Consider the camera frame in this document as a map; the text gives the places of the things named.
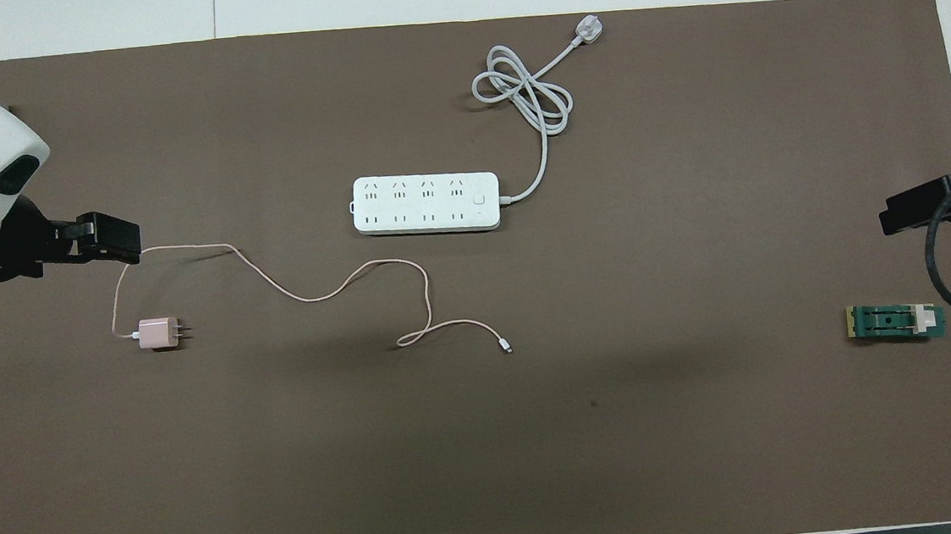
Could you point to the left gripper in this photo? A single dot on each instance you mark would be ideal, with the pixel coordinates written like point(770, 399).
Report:
point(16, 248)

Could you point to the pink charger adapter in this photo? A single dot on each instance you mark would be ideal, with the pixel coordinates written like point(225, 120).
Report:
point(158, 333)

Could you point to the green circuit board fixture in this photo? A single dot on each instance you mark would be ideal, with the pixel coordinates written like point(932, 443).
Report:
point(891, 322)

